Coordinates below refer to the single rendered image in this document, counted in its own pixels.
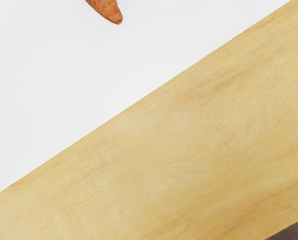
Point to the orange carrot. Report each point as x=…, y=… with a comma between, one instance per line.
x=108, y=9

